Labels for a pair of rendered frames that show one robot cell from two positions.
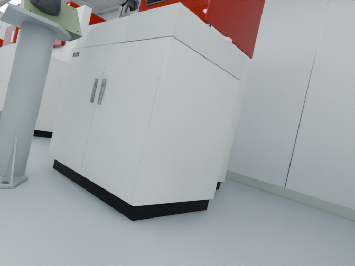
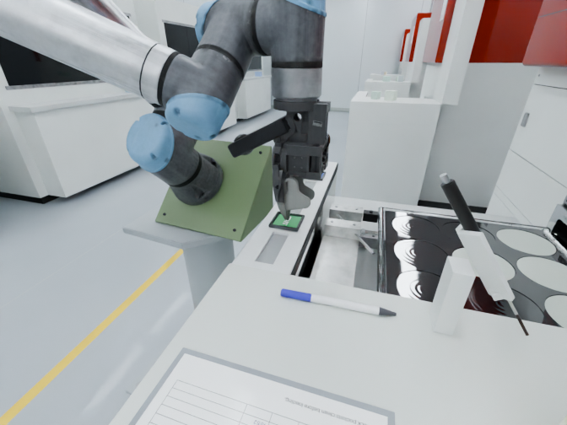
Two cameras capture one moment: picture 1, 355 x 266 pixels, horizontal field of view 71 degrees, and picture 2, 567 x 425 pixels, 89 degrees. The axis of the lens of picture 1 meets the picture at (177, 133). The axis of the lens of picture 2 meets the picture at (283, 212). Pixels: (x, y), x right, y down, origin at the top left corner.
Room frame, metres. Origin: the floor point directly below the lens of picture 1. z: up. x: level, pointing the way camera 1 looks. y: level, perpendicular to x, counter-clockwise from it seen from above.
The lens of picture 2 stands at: (1.21, 0.02, 1.23)
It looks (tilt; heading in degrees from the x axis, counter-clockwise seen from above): 28 degrees down; 65
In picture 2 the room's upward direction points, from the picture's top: straight up
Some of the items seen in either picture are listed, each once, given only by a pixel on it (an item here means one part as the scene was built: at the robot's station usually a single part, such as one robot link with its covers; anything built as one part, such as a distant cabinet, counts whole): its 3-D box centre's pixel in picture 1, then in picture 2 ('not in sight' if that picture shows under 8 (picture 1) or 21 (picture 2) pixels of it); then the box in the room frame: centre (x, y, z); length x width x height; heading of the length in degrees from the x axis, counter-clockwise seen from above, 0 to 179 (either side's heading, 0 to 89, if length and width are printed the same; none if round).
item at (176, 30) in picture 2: not in sight; (186, 76); (2.03, 5.75, 1.00); 1.80 x 1.08 x 2.00; 48
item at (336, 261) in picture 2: not in sight; (337, 258); (1.52, 0.42, 0.87); 0.36 x 0.08 x 0.03; 48
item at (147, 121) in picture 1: (136, 125); not in sight; (1.60, 0.27, 0.41); 0.96 x 0.64 x 0.82; 48
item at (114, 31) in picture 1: (106, 37); (300, 223); (1.50, 0.55, 0.89); 0.55 x 0.09 x 0.14; 48
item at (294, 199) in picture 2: (127, 15); (294, 201); (1.42, 0.43, 1.01); 0.06 x 0.03 x 0.09; 138
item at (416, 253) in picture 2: not in sight; (482, 263); (1.73, 0.26, 0.90); 0.34 x 0.34 x 0.01; 48
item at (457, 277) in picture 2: not in sight; (473, 282); (1.48, 0.15, 1.03); 0.06 x 0.04 x 0.13; 138
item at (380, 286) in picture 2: not in sight; (380, 248); (1.59, 0.38, 0.90); 0.38 x 0.01 x 0.01; 48
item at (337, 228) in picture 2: not in sight; (342, 228); (1.57, 0.48, 0.89); 0.08 x 0.03 x 0.03; 138
